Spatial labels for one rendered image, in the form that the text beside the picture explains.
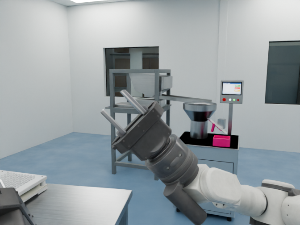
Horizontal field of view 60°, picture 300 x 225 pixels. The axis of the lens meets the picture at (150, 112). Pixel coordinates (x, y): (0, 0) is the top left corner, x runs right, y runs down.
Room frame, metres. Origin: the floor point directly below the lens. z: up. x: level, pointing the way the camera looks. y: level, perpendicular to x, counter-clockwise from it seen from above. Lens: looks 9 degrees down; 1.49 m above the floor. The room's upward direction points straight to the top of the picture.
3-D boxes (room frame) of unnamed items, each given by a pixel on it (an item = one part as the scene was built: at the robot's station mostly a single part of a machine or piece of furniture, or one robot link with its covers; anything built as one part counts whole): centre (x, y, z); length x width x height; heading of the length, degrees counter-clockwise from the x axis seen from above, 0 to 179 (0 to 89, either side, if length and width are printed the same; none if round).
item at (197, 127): (2.76, -0.60, 0.95); 0.49 x 0.36 x 0.38; 71
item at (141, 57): (5.75, 0.39, 1.43); 1.32 x 0.01 x 1.11; 71
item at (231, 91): (2.76, -0.87, 1.07); 0.23 x 0.10 x 0.62; 71
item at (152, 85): (3.45, -0.08, 0.75); 1.43 x 1.06 x 1.50; 71
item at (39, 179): (1.17, 0.68, 0.95); 0.25 x 0.24 x 0.02; 165
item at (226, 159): (2.70, -0.62, 0.38); 0.63 x 0.57 x 0.76; 71
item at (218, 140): (2.46, -0.70, 0.80); 0.16 x 0.12 x 0.09; 71
